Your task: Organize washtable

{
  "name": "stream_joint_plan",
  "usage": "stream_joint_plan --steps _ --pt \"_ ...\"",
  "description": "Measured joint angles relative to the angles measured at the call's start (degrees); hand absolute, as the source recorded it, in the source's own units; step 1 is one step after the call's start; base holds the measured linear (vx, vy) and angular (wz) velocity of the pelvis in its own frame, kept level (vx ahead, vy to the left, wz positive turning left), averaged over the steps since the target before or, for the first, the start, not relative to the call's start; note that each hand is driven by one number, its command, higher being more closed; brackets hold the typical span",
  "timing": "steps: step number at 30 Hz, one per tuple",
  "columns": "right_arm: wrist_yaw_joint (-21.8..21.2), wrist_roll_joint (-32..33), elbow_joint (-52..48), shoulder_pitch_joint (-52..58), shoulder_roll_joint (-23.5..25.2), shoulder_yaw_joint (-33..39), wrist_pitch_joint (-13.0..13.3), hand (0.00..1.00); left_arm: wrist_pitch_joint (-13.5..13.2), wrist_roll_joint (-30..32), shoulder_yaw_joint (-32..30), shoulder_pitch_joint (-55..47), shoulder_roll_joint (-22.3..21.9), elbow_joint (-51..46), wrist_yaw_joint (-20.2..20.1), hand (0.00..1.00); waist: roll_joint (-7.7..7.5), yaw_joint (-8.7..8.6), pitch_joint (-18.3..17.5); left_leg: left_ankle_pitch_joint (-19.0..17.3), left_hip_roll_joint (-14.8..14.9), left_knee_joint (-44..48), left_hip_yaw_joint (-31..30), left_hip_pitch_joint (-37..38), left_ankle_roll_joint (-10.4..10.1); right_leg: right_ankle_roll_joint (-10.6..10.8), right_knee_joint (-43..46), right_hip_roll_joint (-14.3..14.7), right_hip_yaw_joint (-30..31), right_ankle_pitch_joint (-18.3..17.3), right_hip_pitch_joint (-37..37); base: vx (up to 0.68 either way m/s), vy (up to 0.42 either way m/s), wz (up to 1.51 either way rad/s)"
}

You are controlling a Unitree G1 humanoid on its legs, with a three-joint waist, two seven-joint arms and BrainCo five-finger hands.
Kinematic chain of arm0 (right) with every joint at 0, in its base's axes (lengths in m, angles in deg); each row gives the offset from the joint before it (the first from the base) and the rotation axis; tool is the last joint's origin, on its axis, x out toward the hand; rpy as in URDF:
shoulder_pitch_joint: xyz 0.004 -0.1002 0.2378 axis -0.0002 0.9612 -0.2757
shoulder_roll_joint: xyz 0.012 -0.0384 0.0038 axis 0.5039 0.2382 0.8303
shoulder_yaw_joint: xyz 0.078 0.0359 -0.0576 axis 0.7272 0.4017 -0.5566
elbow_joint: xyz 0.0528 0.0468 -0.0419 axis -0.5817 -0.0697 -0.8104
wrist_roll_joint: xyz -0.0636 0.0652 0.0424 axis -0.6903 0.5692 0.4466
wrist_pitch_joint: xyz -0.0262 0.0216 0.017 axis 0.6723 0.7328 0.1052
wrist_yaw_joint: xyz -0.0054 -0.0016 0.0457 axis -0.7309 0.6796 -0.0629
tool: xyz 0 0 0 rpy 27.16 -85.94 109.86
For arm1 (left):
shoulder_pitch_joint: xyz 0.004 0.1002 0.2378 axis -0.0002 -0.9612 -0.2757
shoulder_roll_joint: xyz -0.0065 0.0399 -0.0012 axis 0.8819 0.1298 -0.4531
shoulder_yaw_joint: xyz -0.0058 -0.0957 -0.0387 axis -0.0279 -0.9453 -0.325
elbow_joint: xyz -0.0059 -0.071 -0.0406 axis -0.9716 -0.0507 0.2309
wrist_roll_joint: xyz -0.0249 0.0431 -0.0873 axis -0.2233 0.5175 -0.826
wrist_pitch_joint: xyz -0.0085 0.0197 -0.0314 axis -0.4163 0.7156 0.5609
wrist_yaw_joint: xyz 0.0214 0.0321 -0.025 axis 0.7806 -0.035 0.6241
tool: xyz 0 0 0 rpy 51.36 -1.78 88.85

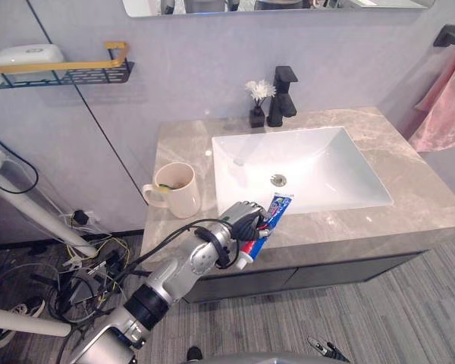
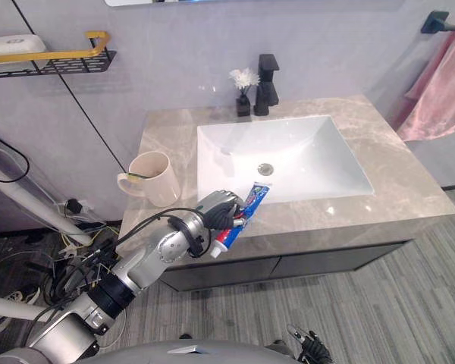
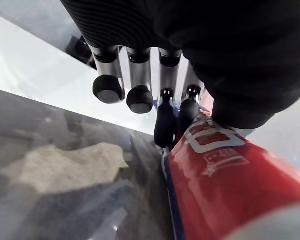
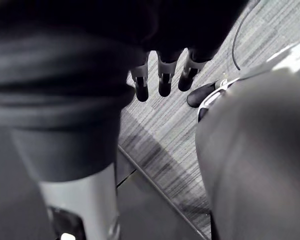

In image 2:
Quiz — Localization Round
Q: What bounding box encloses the black towel bar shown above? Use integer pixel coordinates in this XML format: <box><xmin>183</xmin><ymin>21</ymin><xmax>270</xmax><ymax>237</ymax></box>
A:
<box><xmin>420</xmin><ymin>11</ymin><xmax>455</xmax><ymax>35</ymax></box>

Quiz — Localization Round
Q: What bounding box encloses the white stand frame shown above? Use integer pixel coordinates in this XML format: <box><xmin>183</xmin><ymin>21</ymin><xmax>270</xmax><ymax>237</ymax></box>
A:
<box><xmin>0</xmin><ymin>139</ymin><xmax>94</xmax><ymax>322</ymax></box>

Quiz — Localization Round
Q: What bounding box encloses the black faucet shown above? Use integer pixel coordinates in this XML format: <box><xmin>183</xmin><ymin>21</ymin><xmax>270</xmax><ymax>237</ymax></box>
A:
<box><xmin>253</xmin><ymin>53</ymin><xmax>281</xmax><ymax>116</ymax></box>

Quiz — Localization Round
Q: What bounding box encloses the blue red toothpaste tube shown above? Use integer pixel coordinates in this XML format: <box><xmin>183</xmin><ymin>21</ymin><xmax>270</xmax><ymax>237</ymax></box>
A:
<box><xmin>211</xmin><ymin>181</ymin><xmax>273</xmax><ymax>260</ymax></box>

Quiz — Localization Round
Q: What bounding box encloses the tangle of cables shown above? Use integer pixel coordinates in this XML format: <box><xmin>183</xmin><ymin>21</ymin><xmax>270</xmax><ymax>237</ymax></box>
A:
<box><xmin>0</xmin><ymin>199</ymin><xmax>122</xmax><ymax>308</ymax></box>

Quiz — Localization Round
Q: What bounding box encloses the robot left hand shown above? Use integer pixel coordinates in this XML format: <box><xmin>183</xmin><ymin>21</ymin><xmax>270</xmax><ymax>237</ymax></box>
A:
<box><xmin>195</xmin><ymin>189</ymin><xmax>246</xmax><ymax>231</ymax></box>

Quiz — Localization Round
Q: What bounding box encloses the marble top vanity cabinet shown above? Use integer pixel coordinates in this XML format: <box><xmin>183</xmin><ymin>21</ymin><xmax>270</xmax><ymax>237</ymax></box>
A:
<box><xmin>116</xmin><ymin>94</ymin><xmax>455</xmax><ymax>293</ymax></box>

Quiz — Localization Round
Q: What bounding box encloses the beige ceramic mug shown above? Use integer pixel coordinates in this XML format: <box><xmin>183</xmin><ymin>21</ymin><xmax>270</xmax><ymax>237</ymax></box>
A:
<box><xmin>116</xmin><ymin>150</ymin><xmax>180</xmax><ymax>208</ymax></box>

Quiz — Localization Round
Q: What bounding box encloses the white soap box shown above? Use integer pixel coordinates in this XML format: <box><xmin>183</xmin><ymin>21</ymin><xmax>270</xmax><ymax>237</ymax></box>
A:
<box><xmin>0</xmin><ymin>33</ymin><xmax>49</xmax><ymax>74</ymax></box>

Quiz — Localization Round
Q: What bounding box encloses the black vase with white flowers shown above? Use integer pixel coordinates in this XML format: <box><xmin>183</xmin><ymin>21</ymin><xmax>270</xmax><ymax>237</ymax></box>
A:
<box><xmin>229</xmin><ymin>67</ymin><xmax>260</xmax><ymax>118</ymax></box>

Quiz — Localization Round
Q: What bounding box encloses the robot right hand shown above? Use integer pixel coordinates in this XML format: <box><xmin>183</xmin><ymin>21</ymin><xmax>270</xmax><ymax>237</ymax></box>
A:
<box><xmin>287</xmin><ymin>324</ymin><xmax>331</xmax><ymax>364</ymax></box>

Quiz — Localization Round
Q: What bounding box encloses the white rectangular sink basin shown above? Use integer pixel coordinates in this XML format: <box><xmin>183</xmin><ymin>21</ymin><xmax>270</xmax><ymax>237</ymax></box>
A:
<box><xmin>196</xmin><ymin>115</ymin><xmax>376</xmax><ymax>205</ymax></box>

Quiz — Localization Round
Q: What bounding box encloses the grey robot torso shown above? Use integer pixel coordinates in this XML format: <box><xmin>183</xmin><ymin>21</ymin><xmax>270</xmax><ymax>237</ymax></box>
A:
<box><xmin>0</xmin><ymin>338</ymin><xmax>303</xmax><ymax>364</ymax></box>

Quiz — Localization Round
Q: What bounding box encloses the wall mirror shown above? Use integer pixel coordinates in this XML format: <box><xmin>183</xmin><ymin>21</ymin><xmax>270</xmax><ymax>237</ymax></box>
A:
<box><xmin>104</xmin><ymin>0</ymin><xmax>156</xmax><ymax>8</ymax></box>

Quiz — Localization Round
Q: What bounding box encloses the pink towel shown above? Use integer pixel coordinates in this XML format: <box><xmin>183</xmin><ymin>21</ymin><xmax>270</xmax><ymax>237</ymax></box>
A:
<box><xmin>395</xmin><ymin>22</ymin><xmax>455</xmax><ymax>143</ymax></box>

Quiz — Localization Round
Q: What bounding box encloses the black and gold wall shelf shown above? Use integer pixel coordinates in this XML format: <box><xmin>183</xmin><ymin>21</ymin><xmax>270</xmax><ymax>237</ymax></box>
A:
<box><xmin>0</xmin><ymin>31</ymin><xmax>118</xmax><ymax>80</ymax></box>

